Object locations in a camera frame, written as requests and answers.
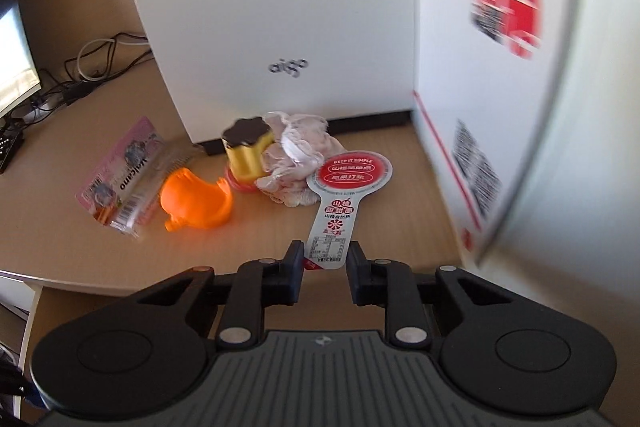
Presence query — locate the black keyboard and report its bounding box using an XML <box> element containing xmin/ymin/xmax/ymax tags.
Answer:
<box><xmin>0</xmin><ymin>129</ymin><xmax>25</xmax><ymax>173</ymax></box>

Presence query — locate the pink white mesh sponge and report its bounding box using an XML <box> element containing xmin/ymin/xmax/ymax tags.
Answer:
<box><xmin>256</xmin><ymin>110</ymin><xmax>344</xmax><ymax>208</ymax></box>

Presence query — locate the orange silicone duck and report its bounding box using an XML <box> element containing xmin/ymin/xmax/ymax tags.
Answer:
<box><xmin>159</xmin><ymin>166</ymin><xmax>235</xmax><ymax>233</ymax></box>

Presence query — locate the white box with red print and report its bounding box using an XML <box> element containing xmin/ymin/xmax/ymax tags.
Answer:
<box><xmin>412</xmin><ymin>0</ymin><xmax>593</xmax><ymax>269</ymax></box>

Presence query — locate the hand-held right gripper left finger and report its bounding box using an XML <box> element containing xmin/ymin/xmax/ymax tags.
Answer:
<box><xmin>127</xmin><ymin>241</ymin><xmax>306</xmax><ymax>349</ymax></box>

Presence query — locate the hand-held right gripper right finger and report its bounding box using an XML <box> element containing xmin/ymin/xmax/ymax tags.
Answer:
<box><xmin>346</xmin><ymin>242</ymin><xmax>522</xmax><ymax>351</ymax></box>

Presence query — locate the pink blister pack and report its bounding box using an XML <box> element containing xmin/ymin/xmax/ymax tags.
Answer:
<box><xmin>75</xmin><ymin>116</ymin><xmax>202</xmax><ymax>238</ymax></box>

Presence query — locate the black cable bundle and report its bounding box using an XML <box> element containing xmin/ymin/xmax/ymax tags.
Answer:
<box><xmin>27</xmin><ymin>32</ymin><xmax>154</xmax><ymax>120</ymax></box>

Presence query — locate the yellow bottle with dark cap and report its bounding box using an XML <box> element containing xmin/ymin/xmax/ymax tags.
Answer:
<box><xmin>221</xmin><ymin>117</ymin><xmax>279</xmax><ymax>193</ymax></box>

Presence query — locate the white paddle-shaped snack packet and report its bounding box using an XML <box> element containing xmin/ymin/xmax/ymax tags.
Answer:
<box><xmin>303</xmin><ymin>150</ymin><xmax>395</xmax><ymax>271</ymax></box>

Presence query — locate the computer monitor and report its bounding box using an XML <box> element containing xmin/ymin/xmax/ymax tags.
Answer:
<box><xmin>0</xmin><ymin>0</ymin><xmax>44</xmax><ymax>120</ymax></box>

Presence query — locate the white looped cable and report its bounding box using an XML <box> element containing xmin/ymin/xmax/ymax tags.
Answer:
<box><xmin>77</xmin><ymin>37</ymin><xmax>149</xmax><ymax>81</ymax></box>

